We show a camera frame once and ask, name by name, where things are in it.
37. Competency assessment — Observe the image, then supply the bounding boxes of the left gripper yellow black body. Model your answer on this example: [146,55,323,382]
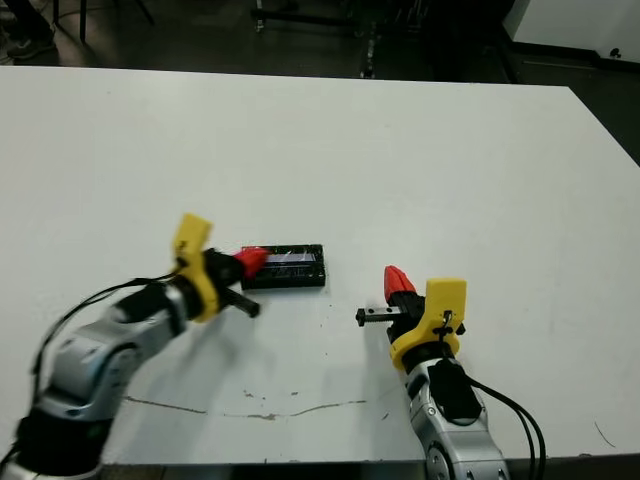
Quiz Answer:
[171,212,262,324]

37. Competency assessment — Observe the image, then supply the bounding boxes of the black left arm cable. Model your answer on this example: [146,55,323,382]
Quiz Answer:
[32,272,189,386]

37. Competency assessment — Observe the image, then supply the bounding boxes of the dark sneaker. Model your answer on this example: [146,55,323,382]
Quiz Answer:
[7,38,57,61]

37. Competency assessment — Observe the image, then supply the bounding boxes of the silver black stand pole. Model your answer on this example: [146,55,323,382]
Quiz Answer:
[360,19,380,80]

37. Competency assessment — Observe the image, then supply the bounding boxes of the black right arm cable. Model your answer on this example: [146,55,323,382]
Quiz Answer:
[467,377,550,480]

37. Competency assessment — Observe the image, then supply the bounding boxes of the black glossy box lid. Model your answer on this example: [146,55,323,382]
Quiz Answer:
[240,243,329,293]

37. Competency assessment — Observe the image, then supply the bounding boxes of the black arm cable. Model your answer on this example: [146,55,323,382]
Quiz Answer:
[467,377,550,480]
[32,272,189,386]

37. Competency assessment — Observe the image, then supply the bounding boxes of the right gripper yellow black body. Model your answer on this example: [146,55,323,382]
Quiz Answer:
[355,278,468,372]

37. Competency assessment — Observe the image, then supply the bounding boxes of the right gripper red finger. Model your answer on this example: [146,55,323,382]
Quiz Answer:
[389,264,425,298]
[383,264,405,308]

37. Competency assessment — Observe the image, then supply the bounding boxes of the white cabinet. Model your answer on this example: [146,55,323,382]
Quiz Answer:
[502,0,640,62]

